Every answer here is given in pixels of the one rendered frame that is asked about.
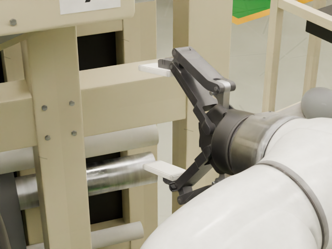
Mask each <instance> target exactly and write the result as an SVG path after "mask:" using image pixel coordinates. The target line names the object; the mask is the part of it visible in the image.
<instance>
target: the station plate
mask: <svg viewBox="0 0 332 249"><path fill-rule="evenodd" d="M59 4H60V15H62V14H69V13H77V12H85V11H92V10H100V9H107V8H114V7H121V0H59Z"/></svg>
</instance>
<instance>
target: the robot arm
mask: <svg viewBox="0 0 332 249"><path fill-rule="evenodd" d="M172 56H173V57H174V58H163V59H159V60H158V63H150V64H143V65H139V66H138V70H139V71H143V72H147V73H151V74H156V75H161V76H165V77H175V78H176V80H177V81H178V83H179V84H180V86H181V88H182V89H183V91H184V92H185V94H186V95H187V97H188V99H189V100H190V102H191V103H192V105H193V106H194V109H193V112H194V114H195V115H196V117H197V119H198V120H199V133H200V138H199V147H200V148H201V150H202V152H201V153H200V154H199V155H198V156H197V157H196V158H195V159H194V160H195V161H194V162H193V163H192V164H191V165H190V166H189V168H188V169H187V170H185V169H182V168H179V167H177V166H174V165H171V164H169V163H166V162H163V161H161V160H159V161H155V162H150V163H146V164H143V169H144V170H146V171H149V172H151V173H154V174H156V175H158V176H161V177H163V182H164V183H165V184H168V185H169V189H170V191H172V192H174V191H178V192H179V196H178V197H177V202H178V203H179V205H183V204H185V205H183V206H182V207H181V208H179V209H178V210H177V211H176V212H174V213H173V214H172V215H171V216H169V217H168V218H167V219H166V220H165V221H164V222H163V223H162V224H160V225H159V226H158V227H157V228H156V230H155V231H154V232H153V233H152V234H151V235H150V236H149V237H148V238H147V239H146V241H145V242H144V243H143V245H142V246H141V248H140V249H332V118H313V119H305V118H302V117H298V116H290V115H285V114H281V113H277V112H272V111H269V112H263V113H258V114H254V113H250V112H246V111H242V110H236V109H235V108H234V107H233V106H232V105H231V104H229V99H230V92H231V91H234V90H235V89H236V84H235V82H234V81H232V80H229V79H226V78H224V77H223V76H222V75H221V74H220V73H219V72H218V71H217V70H216V69H215V68H213V67H212V66H211V65H210V64H209V63H208V62H207V61H206V60H205V59H204V58H202V57H201V56H200V55H199V54H198V53H197V52H196V51H195V50H194V49H193V48H192V47H191V46H186V47H179V48H174V49H172ZM213 95H214V97H215V98H216V99H215V98H213ZM205 111H208V112H207V113H205ZM212 168H213V169H214V170H215V171H216V172H217V173H219V177H218V178H216V179H215V181H213V182H212V183H211V185H207V186H204V187H202V188H199V189H196V190H194V191H193V189H192V187H193V186H194V185H195V184H196V183H197V182H198V181H199V180H200V179H201V178H202V177H203V176H204V175H205V174H206V173H207V172H209V171H210V170H211V169H212Z"/></svg>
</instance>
